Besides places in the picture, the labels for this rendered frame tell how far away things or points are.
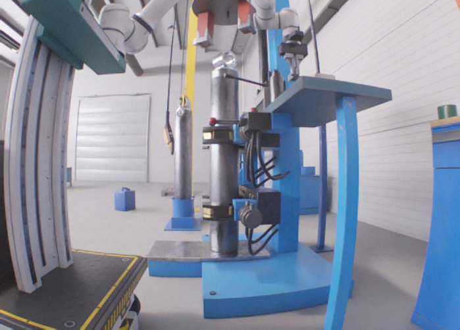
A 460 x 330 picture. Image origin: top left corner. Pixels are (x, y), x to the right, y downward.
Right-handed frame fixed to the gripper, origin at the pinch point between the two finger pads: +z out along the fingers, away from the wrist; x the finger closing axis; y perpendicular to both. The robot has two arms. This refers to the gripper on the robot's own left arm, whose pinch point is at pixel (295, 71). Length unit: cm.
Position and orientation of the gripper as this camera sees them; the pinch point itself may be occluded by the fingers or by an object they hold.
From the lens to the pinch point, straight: 115.3
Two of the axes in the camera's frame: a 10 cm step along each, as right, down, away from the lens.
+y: -1.3, 0.4, 9.9
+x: -9.9, -0.1, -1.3
